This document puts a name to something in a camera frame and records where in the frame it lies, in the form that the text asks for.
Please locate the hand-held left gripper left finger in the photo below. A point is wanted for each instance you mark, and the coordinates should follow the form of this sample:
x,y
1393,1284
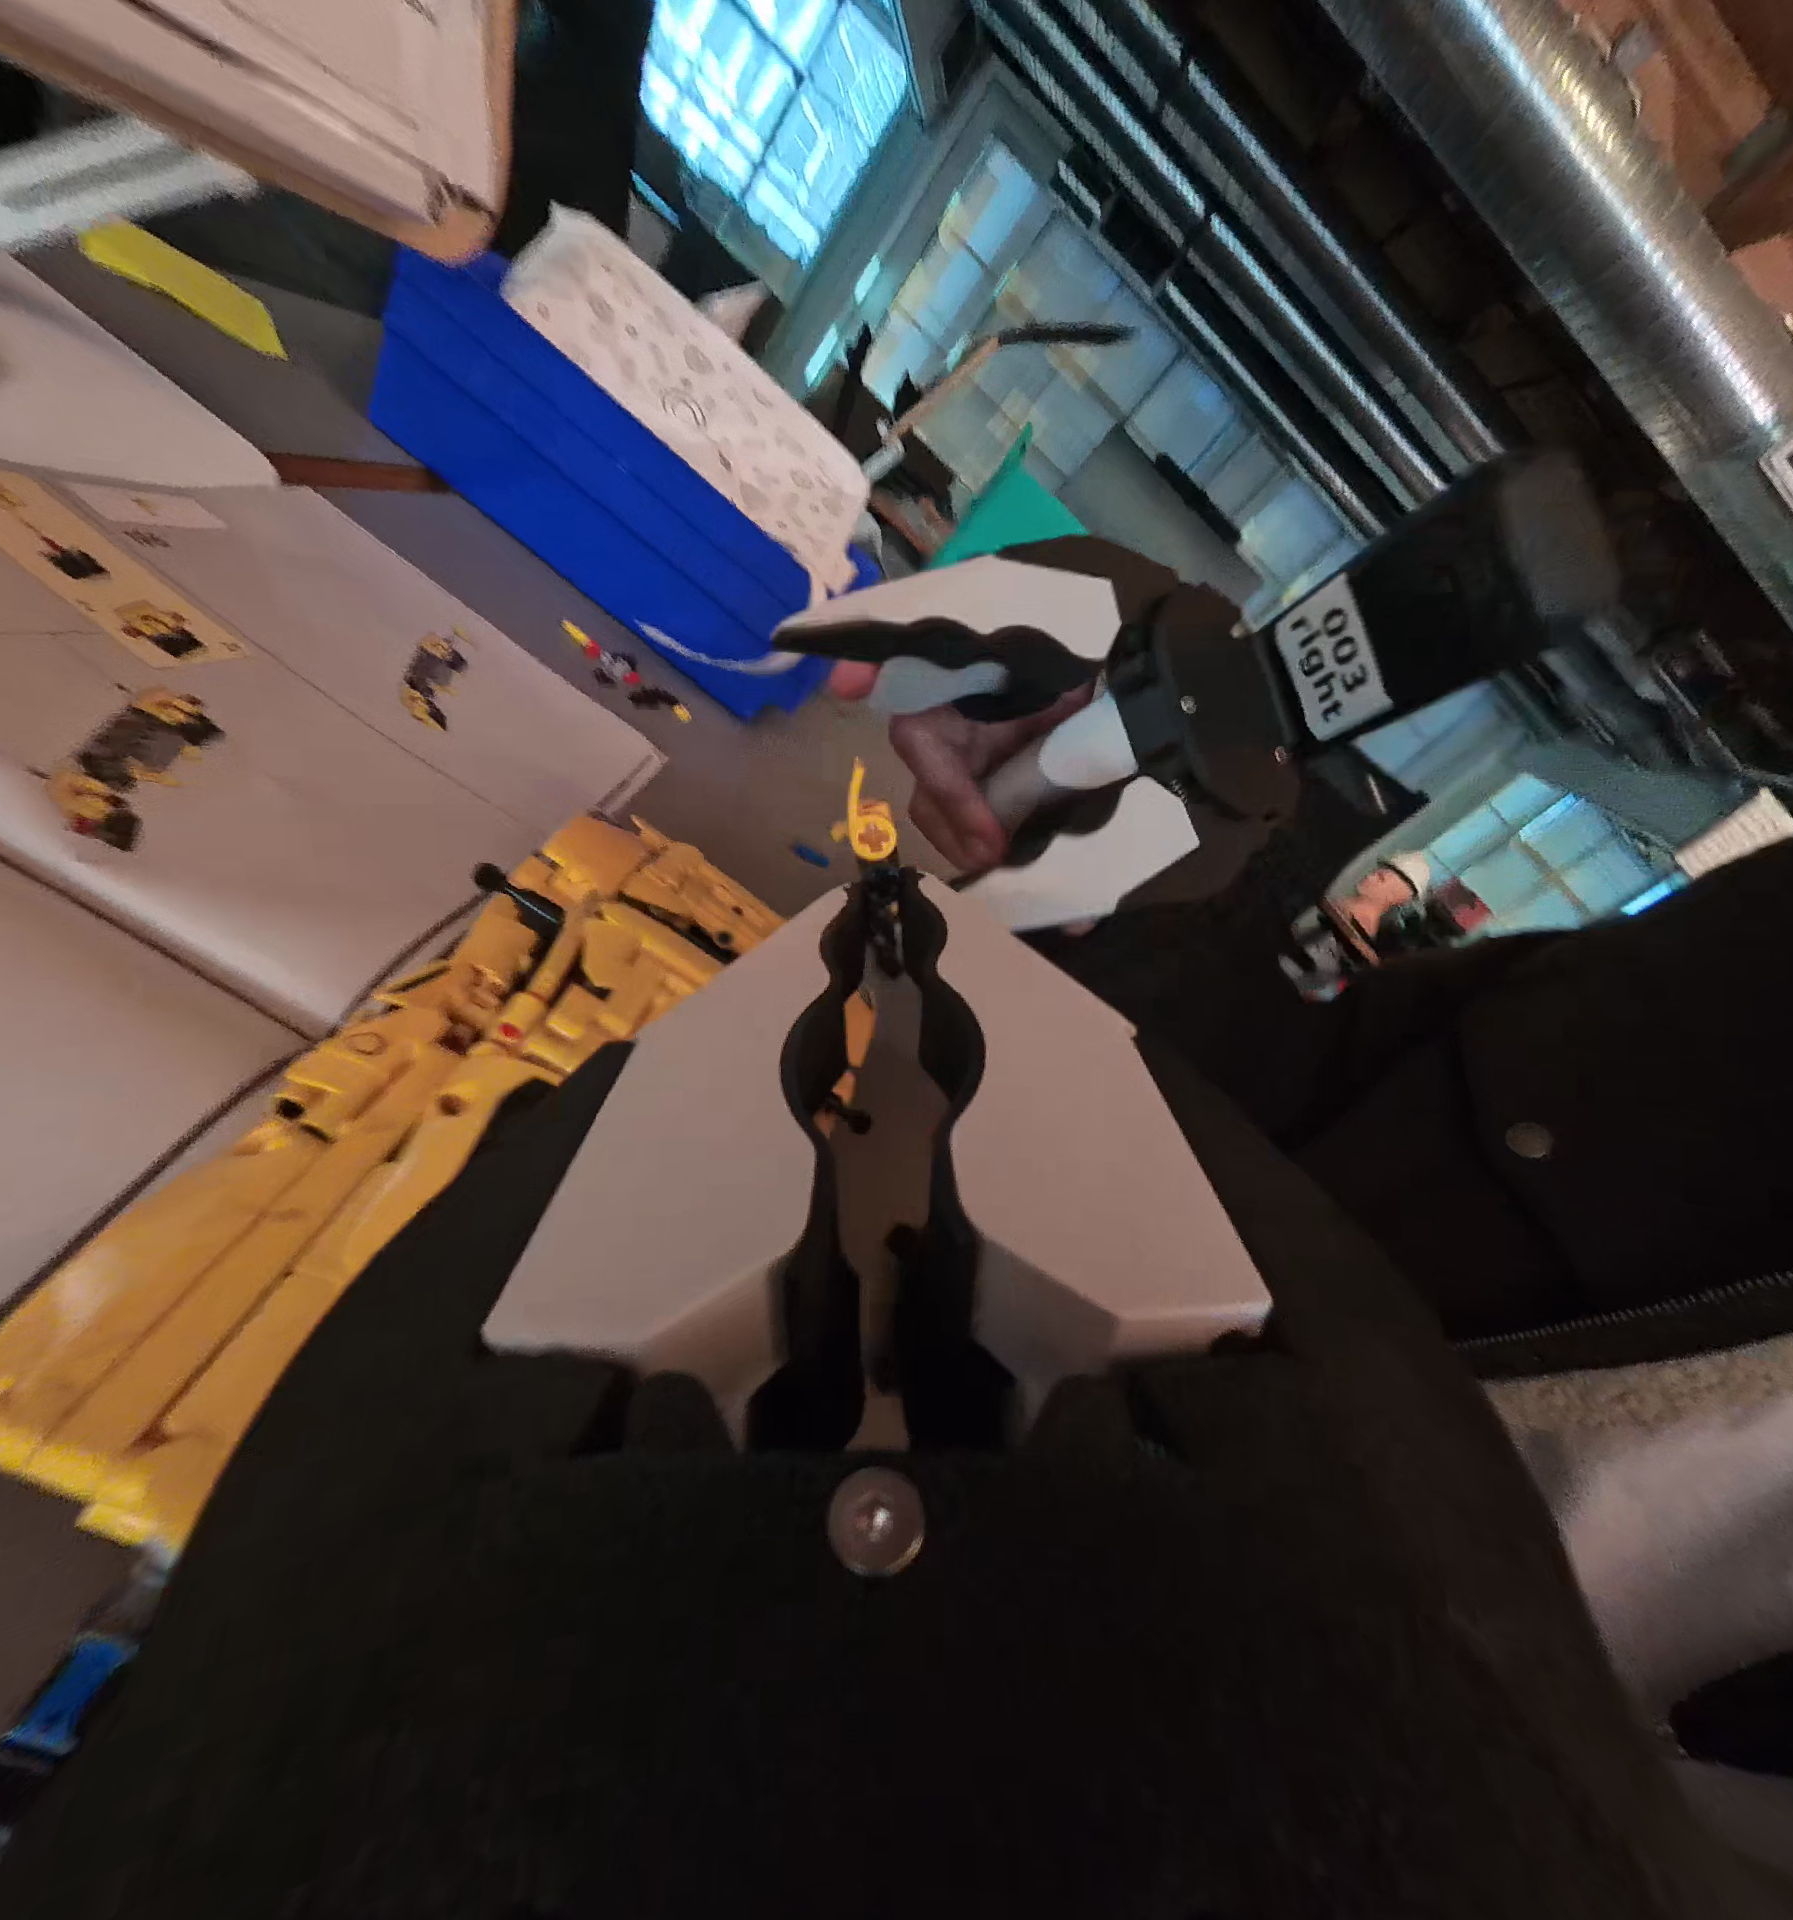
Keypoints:
x,y
658,1201

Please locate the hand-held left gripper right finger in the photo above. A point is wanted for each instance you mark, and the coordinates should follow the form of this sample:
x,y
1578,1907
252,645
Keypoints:
x,y
1091,1184

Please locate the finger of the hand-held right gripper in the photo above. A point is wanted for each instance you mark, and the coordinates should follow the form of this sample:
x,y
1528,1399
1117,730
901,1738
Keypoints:
x,y
1091,862
971,594

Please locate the black brick connector piece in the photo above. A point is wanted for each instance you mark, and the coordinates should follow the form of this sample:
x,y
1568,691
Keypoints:
x,y
879,909

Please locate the yellow pointed brick piece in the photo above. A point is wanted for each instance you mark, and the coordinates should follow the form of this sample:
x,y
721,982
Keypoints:
x,y
870,825

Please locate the yellow toy brick car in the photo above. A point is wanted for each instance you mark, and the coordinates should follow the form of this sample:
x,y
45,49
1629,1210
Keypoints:
x,y
386,1125

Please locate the grey desk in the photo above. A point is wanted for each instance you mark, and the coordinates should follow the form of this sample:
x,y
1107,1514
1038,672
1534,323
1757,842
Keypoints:
x,y
536,602

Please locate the teal bag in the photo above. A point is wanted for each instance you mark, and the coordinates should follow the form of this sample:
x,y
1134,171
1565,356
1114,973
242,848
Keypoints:
x,y
1010,511

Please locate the scattered coloured brick pieces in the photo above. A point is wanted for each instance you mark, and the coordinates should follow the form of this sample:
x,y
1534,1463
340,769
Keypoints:
x,y
628,675

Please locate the patterned paper bag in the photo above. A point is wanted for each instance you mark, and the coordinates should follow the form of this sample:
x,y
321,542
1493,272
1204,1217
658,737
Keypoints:
x,y
686,377

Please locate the ribbed metal pipes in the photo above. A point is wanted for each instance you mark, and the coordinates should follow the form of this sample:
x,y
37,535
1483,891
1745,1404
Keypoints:
x,y
1243,271

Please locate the blue plastic bin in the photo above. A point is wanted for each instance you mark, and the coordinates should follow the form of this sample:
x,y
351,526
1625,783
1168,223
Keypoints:
x,y
536,438

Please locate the paned window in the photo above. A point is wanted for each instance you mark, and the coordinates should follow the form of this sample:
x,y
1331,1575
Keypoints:
x,y
777,105

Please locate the open instruction booklet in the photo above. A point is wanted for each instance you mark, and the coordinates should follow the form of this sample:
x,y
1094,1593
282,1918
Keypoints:
x,y
237,675

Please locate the printed instruction sheet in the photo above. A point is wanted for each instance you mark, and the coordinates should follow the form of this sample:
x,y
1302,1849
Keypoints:
x,y
310,77

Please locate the yellow tape strip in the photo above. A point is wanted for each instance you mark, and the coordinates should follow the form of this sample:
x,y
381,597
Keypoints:
x,y
182,286

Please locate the silver ventilation duct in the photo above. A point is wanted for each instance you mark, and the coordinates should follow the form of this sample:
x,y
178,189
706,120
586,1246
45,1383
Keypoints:
x,y
1584,224

